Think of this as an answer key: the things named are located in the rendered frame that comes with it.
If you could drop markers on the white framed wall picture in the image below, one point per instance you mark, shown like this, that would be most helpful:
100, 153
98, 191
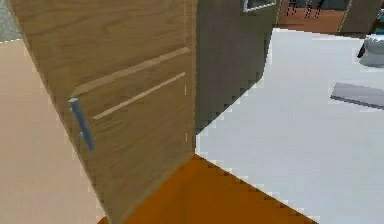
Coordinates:
258, 4

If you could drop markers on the light wooden room door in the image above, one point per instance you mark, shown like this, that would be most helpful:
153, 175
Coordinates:
133, 86

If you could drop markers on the grey flat floor mat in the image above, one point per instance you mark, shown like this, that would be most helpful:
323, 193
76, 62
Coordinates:
360, 95

